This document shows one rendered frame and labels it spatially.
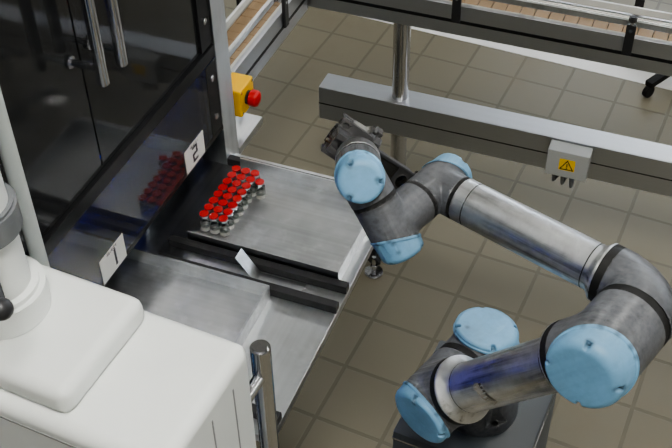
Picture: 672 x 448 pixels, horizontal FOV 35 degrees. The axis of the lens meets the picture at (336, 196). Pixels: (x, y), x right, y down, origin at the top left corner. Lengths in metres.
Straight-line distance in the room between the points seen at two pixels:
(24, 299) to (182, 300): 1.01
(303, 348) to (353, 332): 1.20
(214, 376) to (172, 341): 0.07
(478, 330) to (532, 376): 0.30
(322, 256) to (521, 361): 0.70
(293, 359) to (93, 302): 0.88
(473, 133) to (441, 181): 1.43
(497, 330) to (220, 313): 0.56
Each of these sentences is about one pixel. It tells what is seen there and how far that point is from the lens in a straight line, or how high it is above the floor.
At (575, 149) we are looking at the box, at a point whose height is 0.54.
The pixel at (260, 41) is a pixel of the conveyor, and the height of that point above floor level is 0.93.
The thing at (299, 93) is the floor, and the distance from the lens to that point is 4.13.
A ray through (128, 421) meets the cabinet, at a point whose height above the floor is 1.55.
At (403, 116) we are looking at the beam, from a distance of 3.17.
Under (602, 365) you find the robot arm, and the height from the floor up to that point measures 1.32.
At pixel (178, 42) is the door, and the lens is 2.11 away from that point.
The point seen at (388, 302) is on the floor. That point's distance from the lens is 3.30.
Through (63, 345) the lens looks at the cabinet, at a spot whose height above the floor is 1.59.
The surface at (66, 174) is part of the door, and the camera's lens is 1.84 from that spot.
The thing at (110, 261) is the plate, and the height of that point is 1.02.
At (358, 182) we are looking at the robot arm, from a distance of 1.59.
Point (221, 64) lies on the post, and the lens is 2.28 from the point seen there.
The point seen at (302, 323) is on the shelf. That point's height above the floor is 0.88.
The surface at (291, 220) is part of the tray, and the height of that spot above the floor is 0.88.
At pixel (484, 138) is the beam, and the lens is 3.13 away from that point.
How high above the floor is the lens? 2.42
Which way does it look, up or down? 42 degrees down
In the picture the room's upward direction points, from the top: 1 degrees counter-clockwise
